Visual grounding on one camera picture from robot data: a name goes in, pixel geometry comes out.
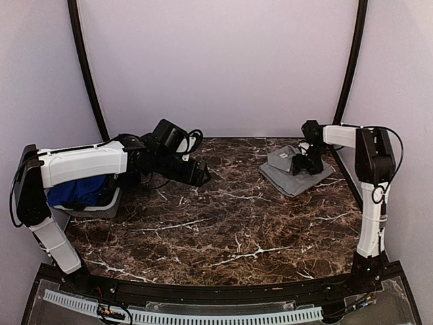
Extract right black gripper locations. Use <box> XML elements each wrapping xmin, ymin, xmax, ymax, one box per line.
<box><xmin>292</xmin><ymin>144</ymin><xmax>327</xmax><ymax>175</ymax></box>

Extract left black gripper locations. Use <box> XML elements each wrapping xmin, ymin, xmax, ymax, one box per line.
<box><xmin>154</xmin><ymin>150</ymin><xmax>211</xmax><ymax>188</ymax></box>

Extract grey button shirt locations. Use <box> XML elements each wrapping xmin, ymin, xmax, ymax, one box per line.
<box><xmin>259</xmin><ymin>144</ymin><xmax>334</xmax><ymax>198</ymax></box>

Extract blue printed t-shirt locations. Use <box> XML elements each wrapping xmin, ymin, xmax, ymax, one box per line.
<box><xmin>47</xmin><ymin>175</ymin><xmax>114</xmax><ymax>209</ymax></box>

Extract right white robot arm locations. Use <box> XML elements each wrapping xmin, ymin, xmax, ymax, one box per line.
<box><xmin>292</xmin><ymin>120</ymin><xmax>404</xmax><ymax>259</ymax></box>

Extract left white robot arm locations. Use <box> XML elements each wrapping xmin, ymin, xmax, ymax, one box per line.
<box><xmin>9</xmin><ymin>119</ymin><xmax>211</xmax><ymax>295</ymax></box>

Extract grey laundry basket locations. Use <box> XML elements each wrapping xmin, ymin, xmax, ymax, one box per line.
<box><xmin>54</xmin><ymin>188</ymin><xmax>122</xmax><ymax>219</ymax></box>

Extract black garment in basket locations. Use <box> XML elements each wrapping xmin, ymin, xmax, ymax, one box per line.
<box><xmin>108</xmin><ymin>169</ymin><xmax>141</xmax><ymax>191</ymax></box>

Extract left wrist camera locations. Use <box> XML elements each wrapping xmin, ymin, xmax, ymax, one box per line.
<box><xmin>181</xmin><ymin>129</ymin><xmax>204</xmax><ymax>161</ymax></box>

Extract black curved front rail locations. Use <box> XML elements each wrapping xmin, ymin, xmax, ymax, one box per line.
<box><xmin>37</xmin><ymin>260</ymin><xmax>403</xmax><ymax>309</ymax></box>

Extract right black frame post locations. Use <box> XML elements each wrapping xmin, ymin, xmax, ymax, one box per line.
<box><xmin>332</xmin><ymin>0</ymin><xmax>368</xmax><ymax>125</ymax></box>

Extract black frame post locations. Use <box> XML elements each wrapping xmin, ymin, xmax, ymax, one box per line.
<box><xmin>67</xmin><ymin>0</ymin><xmax>110</xmax><ymax>141</ymax></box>
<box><xmin>332</xmin><ymin>0</ymin><xmax>368</xmax><ymax>125</ymax></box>

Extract white slotted cable duct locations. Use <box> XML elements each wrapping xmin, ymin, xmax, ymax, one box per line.
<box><xmin>43</xmin><ymin>289</ymin><xmax>323</xmax><ymax>324</ymax></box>

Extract left black frame post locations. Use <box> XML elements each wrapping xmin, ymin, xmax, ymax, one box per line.
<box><xmin>67</xmin><ymin>0</ymin><xmax>110</xmax><ymax>141</ymax></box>

